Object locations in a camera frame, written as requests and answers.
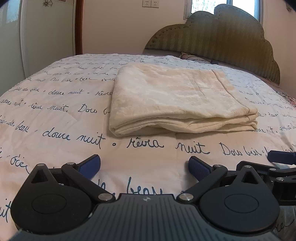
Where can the white script-print bedspread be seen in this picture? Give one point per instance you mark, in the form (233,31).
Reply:
(60,114)

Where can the cream fleece pants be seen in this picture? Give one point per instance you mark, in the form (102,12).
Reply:
(151,99)

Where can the white sliding wardrobe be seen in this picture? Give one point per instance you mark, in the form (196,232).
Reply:
(34,34)

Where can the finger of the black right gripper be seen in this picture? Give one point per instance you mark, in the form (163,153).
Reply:
(288,158)

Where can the olive green padded headboard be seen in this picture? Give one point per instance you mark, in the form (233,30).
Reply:
(229,35)

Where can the pink floral blanket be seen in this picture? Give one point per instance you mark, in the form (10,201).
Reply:
(285,98)

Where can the striped pillow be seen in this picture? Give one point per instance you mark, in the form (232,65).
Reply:
(187,56)

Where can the white wall socket plate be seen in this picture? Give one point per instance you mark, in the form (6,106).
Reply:
(154,3)

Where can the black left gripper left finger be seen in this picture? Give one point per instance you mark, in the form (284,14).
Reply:
(80,175)

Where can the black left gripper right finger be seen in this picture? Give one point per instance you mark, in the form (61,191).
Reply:
(208,177)

